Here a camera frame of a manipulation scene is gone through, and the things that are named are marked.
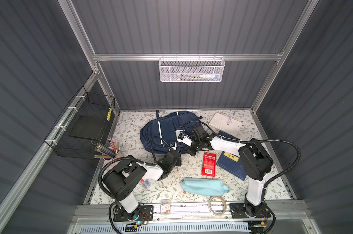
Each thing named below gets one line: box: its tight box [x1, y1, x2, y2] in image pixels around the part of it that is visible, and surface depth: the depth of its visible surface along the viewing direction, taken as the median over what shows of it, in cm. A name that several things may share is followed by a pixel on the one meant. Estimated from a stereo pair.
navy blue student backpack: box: [139, 109, 203, 154], surface depth 104 cm
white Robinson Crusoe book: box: [208, 112, 242, 137], surface depth 111 cm
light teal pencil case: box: [179, 177, 230, 196], surface depth 80 cm
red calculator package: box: [201, 152, 217, 177], surface depth 91 cm
